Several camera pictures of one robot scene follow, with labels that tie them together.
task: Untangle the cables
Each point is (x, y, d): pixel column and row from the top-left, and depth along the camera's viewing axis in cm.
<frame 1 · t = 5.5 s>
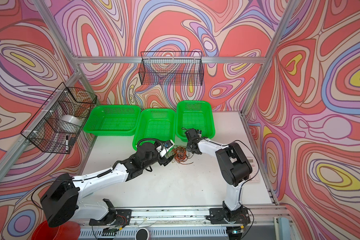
left hand: (171, 146, 80), fingers open
right hand: (193, 150, 98), fingers open
left green plastic basket: (115, 120, 117), on the table
middle green plastic basket: (155, 123, 114), point 2 cm above the table
right green plastic basket: (198, 115, 120), on the table

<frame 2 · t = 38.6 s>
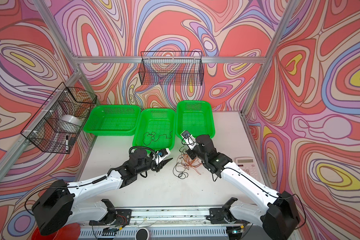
left hand: (171, 154, 78), fingers open
right hand: (189, 144, 79), fingers closed
the named things where they were.

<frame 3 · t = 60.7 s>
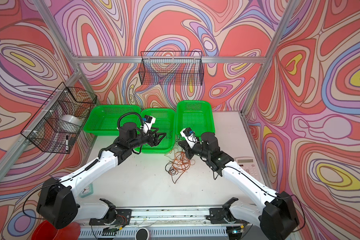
left hand: (162, 130, 77), fingers open
right hand: (180, 146, 76), fingers closed
the named things where they were.

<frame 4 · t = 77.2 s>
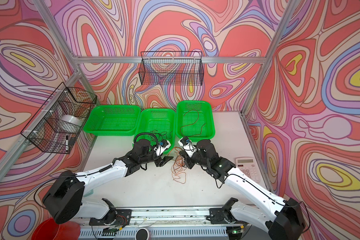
left hand: (171, 151, 82), fingers open
right hand: (182, 155, 76), fingers closed
the named things where they were.

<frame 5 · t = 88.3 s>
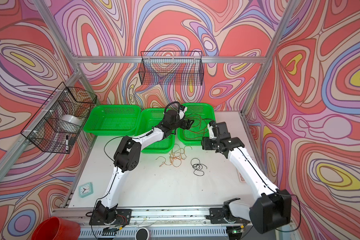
left hand: (191, 117, 97), fingers open
right hand: (207, 146, 82), fingers open
teal small clock: (86, 189, 82), point 3 cm above the table
the other named things where they were.

